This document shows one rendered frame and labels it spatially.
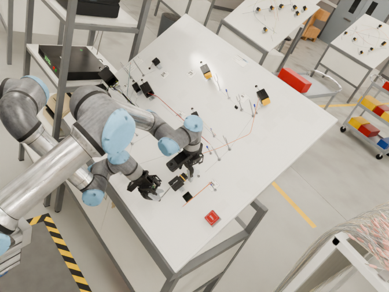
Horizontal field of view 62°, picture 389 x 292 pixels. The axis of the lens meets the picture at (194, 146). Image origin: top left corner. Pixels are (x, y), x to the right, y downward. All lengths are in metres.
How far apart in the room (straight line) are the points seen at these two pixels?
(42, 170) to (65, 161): 0.06
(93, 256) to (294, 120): 1.68
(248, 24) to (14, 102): 4.92
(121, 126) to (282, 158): 0.90
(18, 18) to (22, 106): 3.22
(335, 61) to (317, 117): 6.65
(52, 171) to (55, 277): 1.61
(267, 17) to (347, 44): 3.03
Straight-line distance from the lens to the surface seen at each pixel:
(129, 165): 1.34
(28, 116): 1.18
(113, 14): 2.13
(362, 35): 8.51
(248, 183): 1.54
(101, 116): 0.88
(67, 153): 0.89
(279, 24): 5.61
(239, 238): 1.91
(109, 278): 2.47
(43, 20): 4.42
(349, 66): 8.11
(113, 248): 2.03
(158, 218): 1.61
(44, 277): 2.44
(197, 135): 1.28
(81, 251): 2.56
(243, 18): 5.92
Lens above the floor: 2.11
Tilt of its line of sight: 33 degrees down
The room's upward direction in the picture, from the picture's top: 24 degrees clockwise
